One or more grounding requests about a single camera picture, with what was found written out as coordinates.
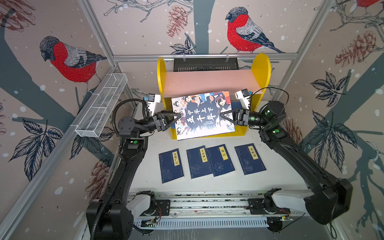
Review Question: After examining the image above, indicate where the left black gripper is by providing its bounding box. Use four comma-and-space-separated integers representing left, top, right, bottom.
137, 111, 181, 138

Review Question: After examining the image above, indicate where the large illustrated colourful book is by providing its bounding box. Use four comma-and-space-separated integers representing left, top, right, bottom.
172, 91, 235, 140

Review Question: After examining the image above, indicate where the blue book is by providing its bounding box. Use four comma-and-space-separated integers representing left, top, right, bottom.
159, 149, 184, 184
235, 144, 267, 176
207, 145, 235, 177
187, 146, 213, 179

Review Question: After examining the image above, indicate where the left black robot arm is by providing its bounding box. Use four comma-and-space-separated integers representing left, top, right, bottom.
86, 111, 182, 240

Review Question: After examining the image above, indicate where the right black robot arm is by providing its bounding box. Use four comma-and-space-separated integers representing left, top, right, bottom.
220, 101, 353, 225

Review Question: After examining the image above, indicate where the yellow pink blue shelf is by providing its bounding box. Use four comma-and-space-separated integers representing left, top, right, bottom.
156, 53, 272, 141

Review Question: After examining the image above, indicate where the black vent panel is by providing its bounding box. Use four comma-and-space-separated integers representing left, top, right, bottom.
174, 58, 239, 72

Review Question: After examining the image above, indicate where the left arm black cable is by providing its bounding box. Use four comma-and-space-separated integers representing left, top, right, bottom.
112, 98, 150, 127

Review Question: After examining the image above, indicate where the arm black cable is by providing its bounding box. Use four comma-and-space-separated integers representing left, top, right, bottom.
254, 86, 290, 109
112, 98, 150, 127

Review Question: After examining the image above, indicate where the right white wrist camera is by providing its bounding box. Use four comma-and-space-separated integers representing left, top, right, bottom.
235, 89, 251, 110

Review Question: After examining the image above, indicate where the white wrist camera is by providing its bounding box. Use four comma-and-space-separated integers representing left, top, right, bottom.
235, 89, 251, 110
144, 94, 161, 116

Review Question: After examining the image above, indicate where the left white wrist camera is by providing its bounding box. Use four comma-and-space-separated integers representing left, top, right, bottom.
144, 94, 161, 116

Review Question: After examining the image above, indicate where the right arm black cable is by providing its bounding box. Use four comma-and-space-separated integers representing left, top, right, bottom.
254, 86, 290, 109

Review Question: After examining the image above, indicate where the white wire mesh basket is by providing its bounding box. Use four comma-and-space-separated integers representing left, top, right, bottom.
75, 73, 128, 138

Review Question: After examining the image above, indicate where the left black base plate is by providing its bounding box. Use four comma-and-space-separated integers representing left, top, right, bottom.
141, 200, 171, 217

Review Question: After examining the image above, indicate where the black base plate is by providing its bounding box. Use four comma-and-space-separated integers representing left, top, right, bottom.
247, 198, 291, 216
141, 200, 171, 217

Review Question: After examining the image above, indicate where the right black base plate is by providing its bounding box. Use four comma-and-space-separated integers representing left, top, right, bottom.
247, 198, 291, 216

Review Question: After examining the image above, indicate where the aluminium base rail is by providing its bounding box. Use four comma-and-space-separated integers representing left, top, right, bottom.
86, 191, 334, 230

